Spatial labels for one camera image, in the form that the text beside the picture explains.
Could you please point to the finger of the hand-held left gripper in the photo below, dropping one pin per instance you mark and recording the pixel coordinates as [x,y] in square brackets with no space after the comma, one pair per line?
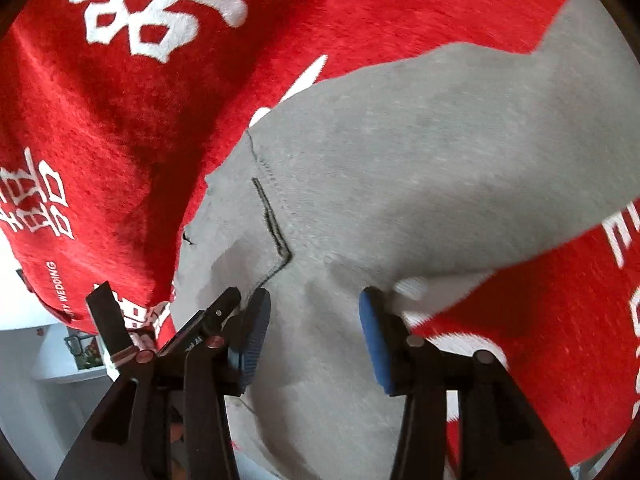
[107,315]
[220,310]

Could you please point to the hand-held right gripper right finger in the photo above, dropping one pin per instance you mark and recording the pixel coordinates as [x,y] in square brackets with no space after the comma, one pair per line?
[372,340]

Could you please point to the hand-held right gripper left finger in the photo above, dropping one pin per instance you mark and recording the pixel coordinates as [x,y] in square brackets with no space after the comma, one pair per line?
[255,330]

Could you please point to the grey knitted sweater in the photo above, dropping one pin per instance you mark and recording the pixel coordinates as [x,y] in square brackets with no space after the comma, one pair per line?
[400,160]

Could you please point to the colourful printed box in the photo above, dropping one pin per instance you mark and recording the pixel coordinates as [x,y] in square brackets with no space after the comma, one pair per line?
[82,350]

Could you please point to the white shelf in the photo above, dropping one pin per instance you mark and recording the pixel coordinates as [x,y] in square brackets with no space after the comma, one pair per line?
[55,375]

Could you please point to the red printed blanket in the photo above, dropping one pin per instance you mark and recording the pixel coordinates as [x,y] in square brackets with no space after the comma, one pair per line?
[125,110]

